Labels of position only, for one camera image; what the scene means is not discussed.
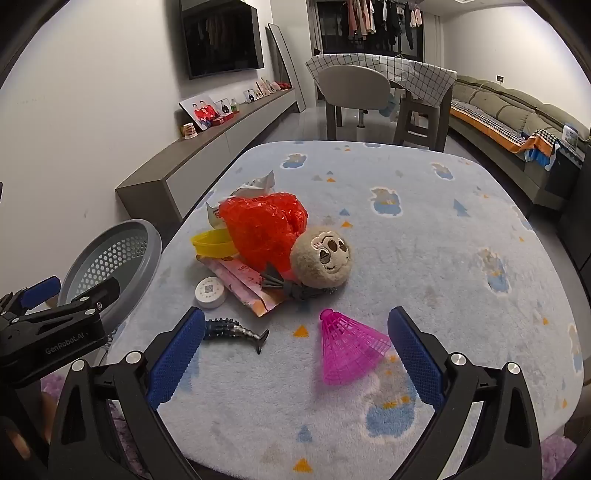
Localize pink plastic shuttlecock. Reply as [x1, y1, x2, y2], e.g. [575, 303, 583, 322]
[320, 309, 392, 386]

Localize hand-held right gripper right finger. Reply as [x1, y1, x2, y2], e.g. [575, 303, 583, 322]
[379, 305, 542, 480]

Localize leaning floor mirror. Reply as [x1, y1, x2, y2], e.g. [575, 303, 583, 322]
[268, 23, 306, 113]

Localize row of small picture cards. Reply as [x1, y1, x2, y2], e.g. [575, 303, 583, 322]
[244, 78, 291, 102]

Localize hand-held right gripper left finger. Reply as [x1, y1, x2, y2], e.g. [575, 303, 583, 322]
[48, 305, 206, 480]

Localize olive green sofa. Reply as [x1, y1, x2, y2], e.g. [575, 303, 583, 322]
[450, 75, 591, 210]

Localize matte grey toy fish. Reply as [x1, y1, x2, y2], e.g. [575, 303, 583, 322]
[259, 263, 334, 303]

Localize hanging clothes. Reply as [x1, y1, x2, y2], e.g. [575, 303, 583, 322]
[344, 0, 423, 51]

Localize red crumpled plastic bag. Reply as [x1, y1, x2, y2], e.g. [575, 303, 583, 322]
[218, 193, 309, 278]

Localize pink snack packet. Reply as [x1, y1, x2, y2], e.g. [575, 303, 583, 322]
[196, 256, 284, 318]

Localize wall-mounted black television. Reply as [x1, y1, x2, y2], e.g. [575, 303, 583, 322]
[180, 0, 265, 80]

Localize yellow plastic lid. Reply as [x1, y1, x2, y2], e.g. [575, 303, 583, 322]
[191, 228, 240, 260]

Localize crumpled white paper wrapper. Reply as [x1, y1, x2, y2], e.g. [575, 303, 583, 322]
[205, 170, 278, 229]

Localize grey wooden stool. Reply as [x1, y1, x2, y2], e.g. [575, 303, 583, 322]
[392, 95, 441, 151]

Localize large photo frame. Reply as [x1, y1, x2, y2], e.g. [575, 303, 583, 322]
[178, 95, 221, 131]

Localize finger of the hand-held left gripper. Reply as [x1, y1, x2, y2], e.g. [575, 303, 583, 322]
[55, 278, 122, 321]
[0, 276, 62, 319]

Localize long grey wall cabinet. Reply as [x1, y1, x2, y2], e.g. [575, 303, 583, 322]
[115, 88, 297, 234]

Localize person's left hand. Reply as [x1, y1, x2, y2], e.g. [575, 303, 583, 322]
[0, 390, 61, 462]

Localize beige plush ball with face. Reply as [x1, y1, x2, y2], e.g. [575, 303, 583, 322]
[289, 226, 352, 291]

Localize table with checked cloth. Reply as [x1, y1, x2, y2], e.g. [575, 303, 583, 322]
[305, 53, 458, 112]

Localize grey dining chair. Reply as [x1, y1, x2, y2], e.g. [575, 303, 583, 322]
[318, 65, 392, 141]

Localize grey perforated plastic basket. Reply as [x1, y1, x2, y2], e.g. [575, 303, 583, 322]
[58, 219, 163, 333]

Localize purple fluffy rug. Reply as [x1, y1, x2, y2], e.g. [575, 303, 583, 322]
[41, 374, 578, 480]

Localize light blue printed rug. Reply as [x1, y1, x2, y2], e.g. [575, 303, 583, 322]
[107, 141, 583, 480]

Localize houndstooth orange sofa blanket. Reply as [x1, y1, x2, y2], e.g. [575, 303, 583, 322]
[450, 99, 561, 171]

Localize white round plastic puck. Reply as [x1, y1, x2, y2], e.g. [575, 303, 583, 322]
[194, 276, 228, 308]

